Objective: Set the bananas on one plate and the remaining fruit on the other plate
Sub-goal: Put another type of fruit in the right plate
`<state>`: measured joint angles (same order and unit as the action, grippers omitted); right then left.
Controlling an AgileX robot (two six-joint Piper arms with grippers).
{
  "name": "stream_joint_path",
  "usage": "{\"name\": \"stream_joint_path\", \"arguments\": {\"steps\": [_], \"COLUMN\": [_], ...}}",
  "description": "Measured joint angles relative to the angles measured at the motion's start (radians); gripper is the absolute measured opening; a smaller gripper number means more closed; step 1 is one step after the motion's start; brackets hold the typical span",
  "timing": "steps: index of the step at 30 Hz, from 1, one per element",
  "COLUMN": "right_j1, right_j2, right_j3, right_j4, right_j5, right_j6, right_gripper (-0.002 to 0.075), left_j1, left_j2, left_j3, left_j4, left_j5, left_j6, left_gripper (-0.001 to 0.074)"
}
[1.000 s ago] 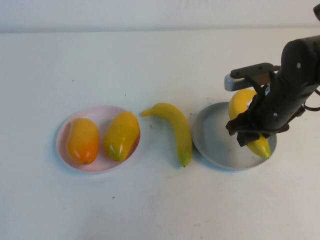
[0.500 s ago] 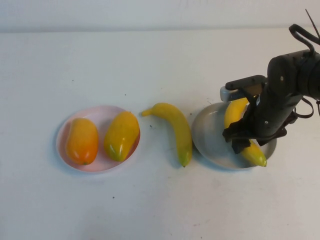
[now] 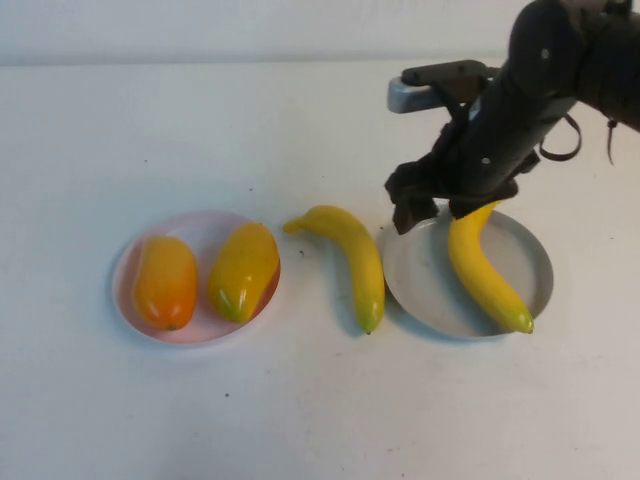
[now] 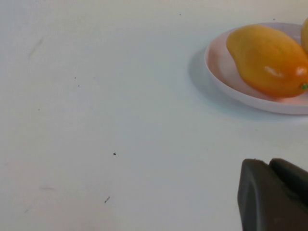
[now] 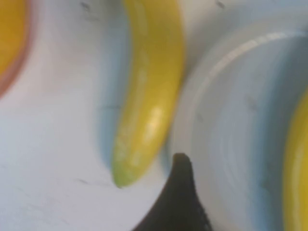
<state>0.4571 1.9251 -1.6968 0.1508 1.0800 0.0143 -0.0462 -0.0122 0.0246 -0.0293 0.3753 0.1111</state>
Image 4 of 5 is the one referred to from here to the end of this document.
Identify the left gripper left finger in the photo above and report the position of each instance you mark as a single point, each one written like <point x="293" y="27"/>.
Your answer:
<point x="262" y="202"/>

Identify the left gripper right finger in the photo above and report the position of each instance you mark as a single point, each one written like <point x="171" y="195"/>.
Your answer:
<point x="293" y="180"/>

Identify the orange mango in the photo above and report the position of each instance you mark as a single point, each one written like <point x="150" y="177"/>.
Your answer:
<point x="264" y="60"/>

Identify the yellow mango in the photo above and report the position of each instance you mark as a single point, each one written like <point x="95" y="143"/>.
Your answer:
<point x="305" y="36"/>

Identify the pink round plate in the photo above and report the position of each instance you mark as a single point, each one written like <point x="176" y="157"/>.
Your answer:
<point x="220" y="65"/>

